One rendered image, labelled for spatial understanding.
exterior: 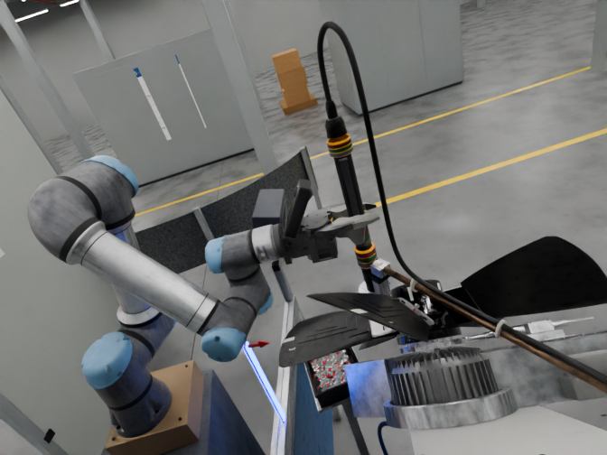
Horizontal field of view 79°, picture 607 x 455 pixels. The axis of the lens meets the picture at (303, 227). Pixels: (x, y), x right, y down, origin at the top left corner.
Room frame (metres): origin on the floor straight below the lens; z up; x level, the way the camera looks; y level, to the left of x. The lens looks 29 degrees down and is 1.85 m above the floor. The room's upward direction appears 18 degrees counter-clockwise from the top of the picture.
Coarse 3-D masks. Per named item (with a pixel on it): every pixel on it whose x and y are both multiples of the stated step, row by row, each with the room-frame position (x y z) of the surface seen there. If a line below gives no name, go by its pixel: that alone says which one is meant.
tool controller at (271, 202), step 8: (264, 192) 1.48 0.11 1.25; (272, 192) 1.47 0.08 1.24; (280, 192) 1.47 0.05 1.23; (264, 200) 1.40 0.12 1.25; (272, 200) 1.39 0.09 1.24; (280, 200) 1.39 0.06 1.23; (256, 208) 1.34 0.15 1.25; (264, 208) 1.34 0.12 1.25; (272, 208) 1.33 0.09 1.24; (280, 208) 1.32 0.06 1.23; (256, 216) 1.27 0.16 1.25; (264, 216) 1.27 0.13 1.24; (272, 216) 1.26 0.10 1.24; (280, 216) 1.26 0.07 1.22; (256, 224) 1.27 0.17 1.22; (264, 224) 1.26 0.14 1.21; (272, 224) 1.26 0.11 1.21
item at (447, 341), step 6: (420, 342) 0.55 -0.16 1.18; (426, 342) 0.54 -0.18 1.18; (432, 342) 0.54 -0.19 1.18; (438, 342) 0.52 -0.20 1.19; (444, 342) 0.52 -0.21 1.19; (450, 342) 0.53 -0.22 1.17; (456, 342) 0.52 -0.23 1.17; (462, 342) 0.54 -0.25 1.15; (402, 348) 0.56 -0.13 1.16; (408, 348) 0.55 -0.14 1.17; (414, 348) 0.54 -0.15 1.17; (420, 348) 0.53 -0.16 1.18; (426, 348) 0.52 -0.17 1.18
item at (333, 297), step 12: (324, 300) 0.49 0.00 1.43; (336, 300) 0.49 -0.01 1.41; (348, 300) 0.50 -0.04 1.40; (360, 300) 0.51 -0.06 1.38; (372, 300) 0.52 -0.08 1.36; (384, 300) 0.54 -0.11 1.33; (396, 300) 0.57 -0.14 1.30; (372, 312) 0.45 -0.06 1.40; (384, 312) 0.47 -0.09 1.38; (396, 312) 0.49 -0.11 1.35; (408, 312) 0.52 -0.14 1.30; (384, 324) 0.40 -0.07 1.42; (408, 324) 0.45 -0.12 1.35; (420, 324) 0.48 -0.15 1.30; (420, 336) 0.39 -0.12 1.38
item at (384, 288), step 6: (372, 264) 0.61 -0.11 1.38; (384, 264) 0.60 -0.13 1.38; (372, 270) 0.60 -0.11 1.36; (378, 270) 0.58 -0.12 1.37; (372, 276) 0.60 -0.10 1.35; (378, 276) 0.59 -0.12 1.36; (384, 276) 0.59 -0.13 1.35; (372, 282) 0.61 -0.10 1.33; (378, 282) 0.58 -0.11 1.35; (384, 282) 0.60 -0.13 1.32; (360, 288) 0.65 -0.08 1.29; (366, 288) 0.64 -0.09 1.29; (378, 288) 0.60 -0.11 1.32; (384, 288) 0.60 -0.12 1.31; (384, 294) 0.60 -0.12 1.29
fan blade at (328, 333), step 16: (304, 320) 0.77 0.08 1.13; (320, 320) 0.72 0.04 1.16; (336, 320) 0.69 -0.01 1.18; (352, 320) 0.66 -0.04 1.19; (368, 320) 0.65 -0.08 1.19; (288, 336) 0.72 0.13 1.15; (304, 336) 0.68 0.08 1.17; (320, 336) 0.66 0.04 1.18; (336, 336) 0.64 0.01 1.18; (352, 336) 0.62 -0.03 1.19; (368, 336) 0.60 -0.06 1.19; (288, 352) 0.64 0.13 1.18; (304, 352) 0.62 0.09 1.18; (320, 352) 0.60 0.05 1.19
